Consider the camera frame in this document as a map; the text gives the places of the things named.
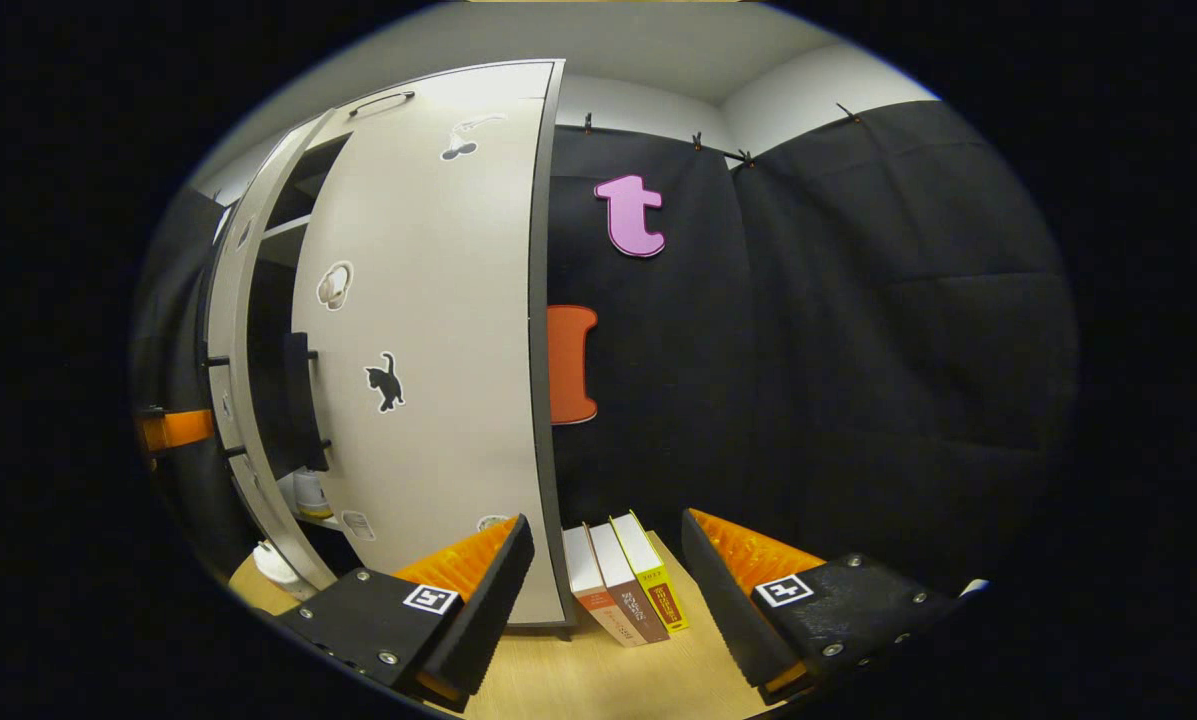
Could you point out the white shoe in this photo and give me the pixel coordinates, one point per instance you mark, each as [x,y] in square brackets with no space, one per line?
[310,495]

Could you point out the white shoe cabinet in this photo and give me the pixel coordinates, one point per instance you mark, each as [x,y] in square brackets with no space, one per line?
[268,300]

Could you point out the white book brown label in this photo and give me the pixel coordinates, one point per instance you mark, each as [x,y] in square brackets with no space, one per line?
[613,565]

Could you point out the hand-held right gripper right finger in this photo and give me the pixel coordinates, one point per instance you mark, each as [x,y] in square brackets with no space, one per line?
[723,610]

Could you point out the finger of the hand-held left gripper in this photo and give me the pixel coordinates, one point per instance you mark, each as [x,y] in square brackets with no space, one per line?
[183,428]

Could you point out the white cabinet drawer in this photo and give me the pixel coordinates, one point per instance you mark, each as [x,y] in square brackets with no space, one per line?
[478,85]

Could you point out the small white object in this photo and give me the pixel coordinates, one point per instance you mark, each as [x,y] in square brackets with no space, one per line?
[276,570]

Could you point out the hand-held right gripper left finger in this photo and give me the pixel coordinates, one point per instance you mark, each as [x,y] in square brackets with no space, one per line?
[483,610]

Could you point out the white cabinet door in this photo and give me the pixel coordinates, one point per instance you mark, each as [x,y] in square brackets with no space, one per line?
[223,330]
[438,300]

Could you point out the yellow book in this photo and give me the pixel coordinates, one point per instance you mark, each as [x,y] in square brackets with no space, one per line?
[643,560]

